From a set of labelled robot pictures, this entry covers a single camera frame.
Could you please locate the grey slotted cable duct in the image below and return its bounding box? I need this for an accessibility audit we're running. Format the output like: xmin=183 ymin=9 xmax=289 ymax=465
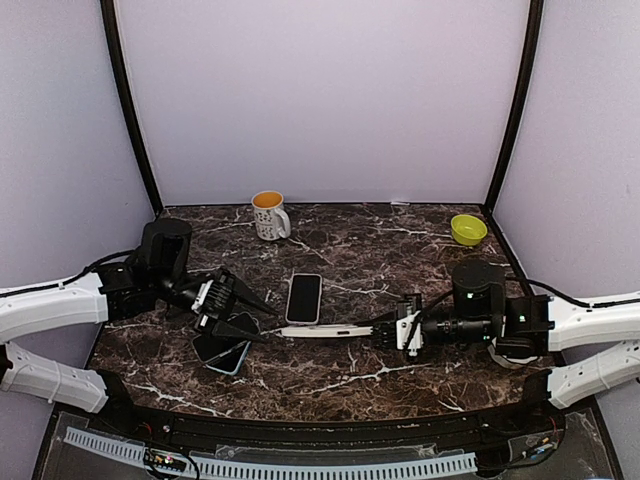
xmin=63 ymin=427 xmax=478 ymax=479

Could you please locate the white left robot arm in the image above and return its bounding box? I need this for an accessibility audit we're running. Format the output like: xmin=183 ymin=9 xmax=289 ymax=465
xmin=1 ymin=218 xmax=276 ymax=436

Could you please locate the black front rail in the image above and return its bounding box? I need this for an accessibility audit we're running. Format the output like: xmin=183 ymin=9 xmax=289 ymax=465
xmin=91 ymin=364 xmax=567 ymax=448

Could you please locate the yellow-green bowl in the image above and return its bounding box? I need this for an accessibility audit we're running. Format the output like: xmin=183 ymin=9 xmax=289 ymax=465
xmin=450 ymin=214 xmax=488 ymax=247

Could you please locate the white spotted mug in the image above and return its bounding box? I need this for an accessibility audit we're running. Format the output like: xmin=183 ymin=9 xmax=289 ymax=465
xmin=251 ymin=191 xmax=291 ymax=241

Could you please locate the left black frame post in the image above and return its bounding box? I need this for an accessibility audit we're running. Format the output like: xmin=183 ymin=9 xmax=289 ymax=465
xmin=99 ymin=0 xmax=164 ymax=217

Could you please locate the light blue phone case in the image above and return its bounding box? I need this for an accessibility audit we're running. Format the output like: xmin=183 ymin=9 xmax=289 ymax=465
xmin=205 ymin=340 xmax=252 ymax=376

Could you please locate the white phone case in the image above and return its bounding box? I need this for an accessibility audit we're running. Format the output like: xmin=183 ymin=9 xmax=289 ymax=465
xmin=280 ymin=324 xmax=362 ymax=339

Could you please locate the right black frame post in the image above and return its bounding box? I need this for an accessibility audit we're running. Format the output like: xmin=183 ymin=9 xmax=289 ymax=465
xmin=483 ymin=0 xmax=544 ymax=215

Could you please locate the white scalloped dish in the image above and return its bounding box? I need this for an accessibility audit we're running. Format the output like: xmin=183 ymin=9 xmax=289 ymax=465
xmin=487 ymin=339 xmax=523 ymax=370

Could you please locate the black phone on top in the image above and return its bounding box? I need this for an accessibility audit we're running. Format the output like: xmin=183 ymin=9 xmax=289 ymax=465
xmin=192 ymin=312 xmax=259 ymax=365

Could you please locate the black frame post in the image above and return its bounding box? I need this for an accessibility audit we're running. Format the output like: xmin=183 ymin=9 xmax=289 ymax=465
xmin=483 ymin=0 xmax=544 ymax=215
xmin=99 ymin=0 xmax=164 ymax=217

